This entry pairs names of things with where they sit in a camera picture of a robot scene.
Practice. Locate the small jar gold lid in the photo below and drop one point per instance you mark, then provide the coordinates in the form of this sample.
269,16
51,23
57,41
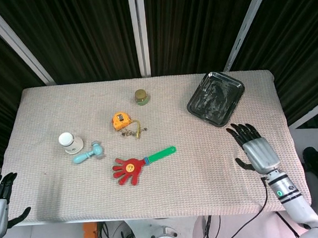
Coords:
141,97

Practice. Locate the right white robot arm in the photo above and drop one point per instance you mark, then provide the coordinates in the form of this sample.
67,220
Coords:
289,194

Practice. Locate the white paper cup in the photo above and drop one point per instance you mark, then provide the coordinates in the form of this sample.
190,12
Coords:
71,143

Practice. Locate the light blue toy hammer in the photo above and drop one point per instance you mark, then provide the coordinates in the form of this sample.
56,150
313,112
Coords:
95,151

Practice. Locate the red hand clapper toy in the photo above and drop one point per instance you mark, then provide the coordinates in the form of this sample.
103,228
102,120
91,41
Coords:
130,168

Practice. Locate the orange device box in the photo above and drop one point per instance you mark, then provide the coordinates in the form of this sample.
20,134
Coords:
90,234

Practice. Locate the aluminium frame post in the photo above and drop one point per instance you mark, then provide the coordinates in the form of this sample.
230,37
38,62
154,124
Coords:
18,44
246,26
139,32

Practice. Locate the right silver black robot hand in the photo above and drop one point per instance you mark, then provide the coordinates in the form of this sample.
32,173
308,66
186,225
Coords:
260,152

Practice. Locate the black plastic tray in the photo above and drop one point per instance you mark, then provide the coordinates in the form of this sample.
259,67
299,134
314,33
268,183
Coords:
215,99

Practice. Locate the beige waffle tablecloth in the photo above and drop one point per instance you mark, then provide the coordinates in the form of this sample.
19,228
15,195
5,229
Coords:
180,183

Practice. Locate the orange tape measure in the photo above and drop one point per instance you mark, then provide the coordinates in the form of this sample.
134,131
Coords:
121,121

